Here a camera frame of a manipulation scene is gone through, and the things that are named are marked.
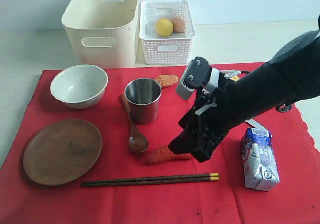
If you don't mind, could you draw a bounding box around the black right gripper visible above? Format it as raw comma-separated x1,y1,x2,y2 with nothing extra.
169,80,250,163

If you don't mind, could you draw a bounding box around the red sausage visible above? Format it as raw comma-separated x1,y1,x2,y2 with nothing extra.
146,146,193,165

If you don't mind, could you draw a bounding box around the blue white milk carton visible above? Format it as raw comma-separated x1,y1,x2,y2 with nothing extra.
241,127,280,191

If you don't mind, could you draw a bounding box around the breaded chicken nugget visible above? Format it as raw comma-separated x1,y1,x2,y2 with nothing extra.
154,74,179,88

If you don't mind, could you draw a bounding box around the yellow cheese wedge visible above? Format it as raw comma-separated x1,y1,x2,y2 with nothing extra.
231,75,240,82

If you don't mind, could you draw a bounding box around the brown egg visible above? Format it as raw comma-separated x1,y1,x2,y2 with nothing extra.
171,17,186,33

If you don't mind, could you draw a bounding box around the upper wooden chopstick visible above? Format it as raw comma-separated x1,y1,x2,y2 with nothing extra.
82,173,220,184

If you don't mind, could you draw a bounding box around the wooden spoon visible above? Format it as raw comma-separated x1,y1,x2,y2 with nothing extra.
120,94,149,153

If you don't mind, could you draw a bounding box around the silver table knife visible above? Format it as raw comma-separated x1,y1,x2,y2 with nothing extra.
245,119,268,131

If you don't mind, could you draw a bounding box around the stainless steel cup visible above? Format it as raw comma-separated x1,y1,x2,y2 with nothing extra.
124,78,162,124

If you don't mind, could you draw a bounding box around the red tablecloth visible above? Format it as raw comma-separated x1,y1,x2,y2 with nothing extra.
0,66,320,223

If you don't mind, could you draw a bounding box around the white perforated plastic basket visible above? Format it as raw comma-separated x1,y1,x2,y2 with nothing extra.
139,0,196,65

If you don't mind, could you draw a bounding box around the white ceramic bowl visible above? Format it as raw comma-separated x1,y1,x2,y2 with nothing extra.
50,64,109,109

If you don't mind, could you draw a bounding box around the round wooden plate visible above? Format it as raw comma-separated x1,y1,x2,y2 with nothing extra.
23,119,103,186

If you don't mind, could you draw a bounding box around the large cream plastic bin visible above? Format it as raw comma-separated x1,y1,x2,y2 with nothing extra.
61,0,140,68

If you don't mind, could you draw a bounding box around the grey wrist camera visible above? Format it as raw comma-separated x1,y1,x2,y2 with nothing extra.
176,57,221,100

